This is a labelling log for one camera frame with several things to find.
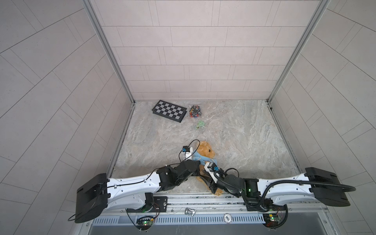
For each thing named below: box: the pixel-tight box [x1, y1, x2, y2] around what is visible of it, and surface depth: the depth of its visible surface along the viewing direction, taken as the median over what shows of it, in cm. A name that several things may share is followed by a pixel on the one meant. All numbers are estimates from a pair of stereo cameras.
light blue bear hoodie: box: [191, 151, 218, 166], surface depth 77 cm
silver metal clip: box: [184, 207, 197, 217], surface depth 69 cm
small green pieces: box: [194, 120, 206, 130], surface depth 104 cm
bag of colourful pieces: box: [189, 104, 202, 119], surface depth 109 cm
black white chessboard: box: [151, 99, 188, 123], surface depth 108 cm
